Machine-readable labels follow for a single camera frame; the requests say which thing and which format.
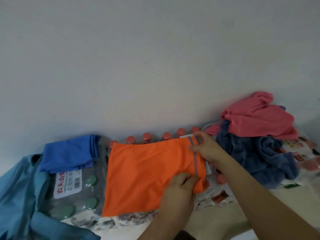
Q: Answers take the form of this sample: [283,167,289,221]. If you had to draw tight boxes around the person's right hand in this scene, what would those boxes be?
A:
[188,131,230,168]

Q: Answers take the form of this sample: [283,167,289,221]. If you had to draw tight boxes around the blue t-shirt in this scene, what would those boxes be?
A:
[39,134,101,175]

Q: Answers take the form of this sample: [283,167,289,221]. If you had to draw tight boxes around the light blue backpack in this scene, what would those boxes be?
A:
[0,154,101,240]

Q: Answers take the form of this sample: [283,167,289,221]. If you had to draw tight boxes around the stack of water bottle packs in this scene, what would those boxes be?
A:
[47,126,320,231]

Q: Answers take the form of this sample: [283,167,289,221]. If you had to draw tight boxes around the orange t-shirt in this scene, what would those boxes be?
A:
[102,135,210,218]

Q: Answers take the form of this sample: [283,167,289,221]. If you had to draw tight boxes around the person's right forearm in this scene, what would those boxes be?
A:
[217,154,320,240]

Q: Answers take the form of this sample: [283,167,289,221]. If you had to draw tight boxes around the person's dark shorts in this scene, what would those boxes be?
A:
[173,230,197,240]

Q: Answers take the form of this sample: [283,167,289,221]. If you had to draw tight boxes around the grey-blue towel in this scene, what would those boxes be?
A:
[215,105,300,190]

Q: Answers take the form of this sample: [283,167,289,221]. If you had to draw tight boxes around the person's left hand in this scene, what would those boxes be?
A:
[158,172,199,227]

